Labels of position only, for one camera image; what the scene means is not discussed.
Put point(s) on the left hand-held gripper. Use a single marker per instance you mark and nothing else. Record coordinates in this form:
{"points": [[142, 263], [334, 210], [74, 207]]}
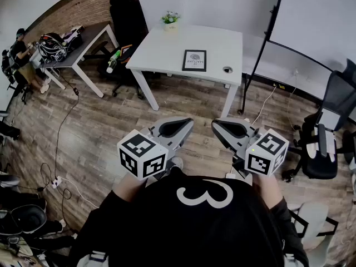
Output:
{"points": [[142, 154]]}

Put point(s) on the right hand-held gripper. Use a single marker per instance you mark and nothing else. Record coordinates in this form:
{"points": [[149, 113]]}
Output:
{"points": [[264, 154]]}

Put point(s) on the black framed nature print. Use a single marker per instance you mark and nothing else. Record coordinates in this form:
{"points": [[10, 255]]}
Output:
{"points": [[194, 60]]}

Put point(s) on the person's right forearm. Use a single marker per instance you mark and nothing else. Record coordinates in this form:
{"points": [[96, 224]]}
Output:
{"points": [[268, 190]]}

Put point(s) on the person's left forearm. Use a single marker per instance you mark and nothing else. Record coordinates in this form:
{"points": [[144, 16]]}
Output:
{"points": [[129, 188]]}

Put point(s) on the white table top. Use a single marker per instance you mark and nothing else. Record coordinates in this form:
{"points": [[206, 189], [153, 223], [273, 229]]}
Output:
{"points": [[167, 51]]}

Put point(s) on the person's grey shoe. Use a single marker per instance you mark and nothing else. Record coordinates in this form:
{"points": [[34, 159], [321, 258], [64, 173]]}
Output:
{"points": [[177, 163]]}

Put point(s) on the white charger block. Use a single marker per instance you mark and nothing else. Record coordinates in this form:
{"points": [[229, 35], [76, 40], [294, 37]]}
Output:
{"points": [[230, 176]]}

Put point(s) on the black mesh office chair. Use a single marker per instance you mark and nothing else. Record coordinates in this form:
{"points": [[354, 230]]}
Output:
{"points": [[320, 160]]}

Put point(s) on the orange-edged flat case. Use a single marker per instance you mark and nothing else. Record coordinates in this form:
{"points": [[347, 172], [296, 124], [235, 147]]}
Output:
{"points": [[126, 53]]}

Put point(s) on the green plastic bottle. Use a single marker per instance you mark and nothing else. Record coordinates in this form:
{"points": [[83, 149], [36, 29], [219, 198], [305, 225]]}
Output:
{"points": [[113, 61]]}

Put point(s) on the person's black shirt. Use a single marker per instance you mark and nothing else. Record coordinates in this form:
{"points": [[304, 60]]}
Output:
{"points": [[172, 232]]}

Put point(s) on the black power adapter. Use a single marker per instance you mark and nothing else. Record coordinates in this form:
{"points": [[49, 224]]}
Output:
{"points": [[76, 91]]}

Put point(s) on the small potted flower plant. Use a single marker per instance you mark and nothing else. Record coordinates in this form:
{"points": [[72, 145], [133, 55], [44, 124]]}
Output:
{"points": [[170, 21]]}

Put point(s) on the white chair with black armrests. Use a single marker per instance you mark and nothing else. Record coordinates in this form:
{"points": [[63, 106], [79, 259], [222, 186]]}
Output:
{"points": [[314, 215]]}

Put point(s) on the white power strip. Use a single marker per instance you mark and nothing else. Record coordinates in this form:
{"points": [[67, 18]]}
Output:
{"points": [[56, 182]]}

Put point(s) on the grey top table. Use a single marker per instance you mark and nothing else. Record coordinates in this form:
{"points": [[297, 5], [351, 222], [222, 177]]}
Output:
{"points": [[89, 37]]}

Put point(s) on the black-framed whiteboard on stand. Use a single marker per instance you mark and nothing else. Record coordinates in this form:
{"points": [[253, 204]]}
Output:
{"points": [[311, 18]]}

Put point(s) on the white purple box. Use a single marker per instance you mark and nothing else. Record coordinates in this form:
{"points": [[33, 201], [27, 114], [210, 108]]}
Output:
{"points": [[73, 33]]}

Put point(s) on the black rounded device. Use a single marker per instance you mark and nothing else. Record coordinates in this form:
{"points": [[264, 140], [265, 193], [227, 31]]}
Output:
{"points": [[27, 218]]}

